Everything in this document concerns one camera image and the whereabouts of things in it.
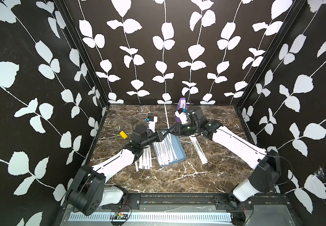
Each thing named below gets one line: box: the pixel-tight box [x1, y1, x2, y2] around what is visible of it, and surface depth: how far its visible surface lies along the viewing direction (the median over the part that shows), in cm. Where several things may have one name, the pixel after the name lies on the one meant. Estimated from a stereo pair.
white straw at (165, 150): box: [152, 132, 179, 166], surface depth 94 cm
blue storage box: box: [152, 133, 187, 168], surface depth 94 cm
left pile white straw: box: [134, 146, 153, 173], surface depth 90 cm
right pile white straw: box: [188, 134, 209, 165], surface depth 95 cm
